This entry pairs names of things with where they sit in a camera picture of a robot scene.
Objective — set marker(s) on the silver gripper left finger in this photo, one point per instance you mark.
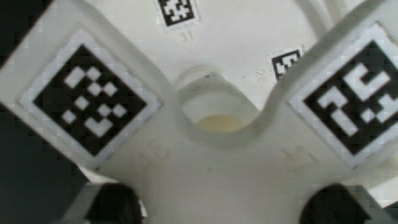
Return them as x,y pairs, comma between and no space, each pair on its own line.
105,205

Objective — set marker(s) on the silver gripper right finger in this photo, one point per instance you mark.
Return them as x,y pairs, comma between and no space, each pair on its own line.
342,205

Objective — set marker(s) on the white cylindrical table leg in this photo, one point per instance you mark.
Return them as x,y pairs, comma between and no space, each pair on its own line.
216,104

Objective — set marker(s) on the white cross-shaped table base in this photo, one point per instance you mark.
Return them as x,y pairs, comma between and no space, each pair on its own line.
89,94

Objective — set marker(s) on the white round table top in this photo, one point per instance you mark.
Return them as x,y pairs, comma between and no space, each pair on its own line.
242,36

